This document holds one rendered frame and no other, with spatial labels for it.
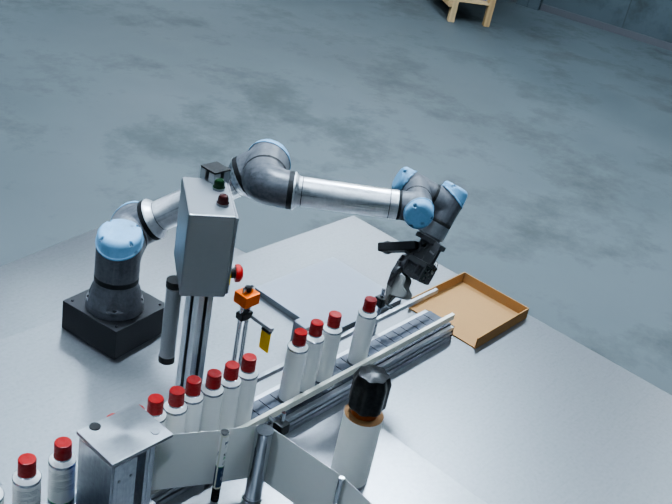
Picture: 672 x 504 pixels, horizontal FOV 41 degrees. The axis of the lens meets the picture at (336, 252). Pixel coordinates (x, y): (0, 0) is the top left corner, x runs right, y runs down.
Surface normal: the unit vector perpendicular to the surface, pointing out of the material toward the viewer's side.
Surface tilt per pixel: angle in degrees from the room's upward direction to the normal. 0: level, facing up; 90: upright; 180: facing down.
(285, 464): 90
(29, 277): 0
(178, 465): 90
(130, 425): 0
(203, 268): 90
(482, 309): 0
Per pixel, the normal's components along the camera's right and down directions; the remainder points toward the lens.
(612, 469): 0.18, -0.86
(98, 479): -0.66, 0.25
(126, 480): 0.73, 0.44
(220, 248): 0.22, 0.50
